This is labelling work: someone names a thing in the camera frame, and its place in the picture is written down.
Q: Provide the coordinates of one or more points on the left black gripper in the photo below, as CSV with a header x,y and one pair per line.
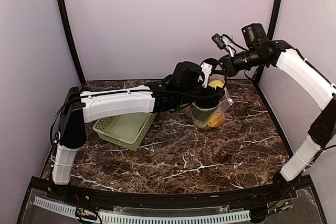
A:
x,y
214,96

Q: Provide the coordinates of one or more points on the left black frame post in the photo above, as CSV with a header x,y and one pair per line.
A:
x,y
70,41

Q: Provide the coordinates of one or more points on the small circuit board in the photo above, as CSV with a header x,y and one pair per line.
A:
x,y
85,214

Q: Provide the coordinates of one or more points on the black front rail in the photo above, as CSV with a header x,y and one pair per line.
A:
x,y
252,198

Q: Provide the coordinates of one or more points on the clear zip top bag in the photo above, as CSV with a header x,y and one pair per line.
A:
x,y
225,102

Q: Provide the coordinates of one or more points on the right black frame post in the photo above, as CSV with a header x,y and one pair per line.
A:
x,y
270,33

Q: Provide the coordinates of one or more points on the orange yellow mango toy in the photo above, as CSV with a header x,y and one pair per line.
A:
x,y
219,120

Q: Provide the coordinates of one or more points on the green plastic basket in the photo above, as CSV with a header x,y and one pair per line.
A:
x,y
127,131

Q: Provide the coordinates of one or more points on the pale yellow bumpy fruit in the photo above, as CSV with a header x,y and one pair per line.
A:
x,y
216,84

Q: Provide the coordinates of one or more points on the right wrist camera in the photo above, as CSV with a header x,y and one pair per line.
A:
x,y
254,35

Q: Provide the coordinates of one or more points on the black frame post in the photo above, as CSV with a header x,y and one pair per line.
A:
x,y
70,41
270,33

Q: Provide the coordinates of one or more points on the green bok choy toy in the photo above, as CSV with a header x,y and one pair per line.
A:
x,y
200,116

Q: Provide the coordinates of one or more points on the white slotted cable duct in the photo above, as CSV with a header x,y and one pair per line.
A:
x,y
146,215

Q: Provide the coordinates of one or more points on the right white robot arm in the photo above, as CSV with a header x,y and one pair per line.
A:
x,y
289,60

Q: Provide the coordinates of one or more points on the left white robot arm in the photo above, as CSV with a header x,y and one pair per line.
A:
x,y
68,134

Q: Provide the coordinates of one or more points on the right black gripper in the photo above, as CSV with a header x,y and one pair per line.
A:
x,y
230,68

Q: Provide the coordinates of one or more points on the yellow lemon toy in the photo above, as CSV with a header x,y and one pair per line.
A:
x,y
210,122

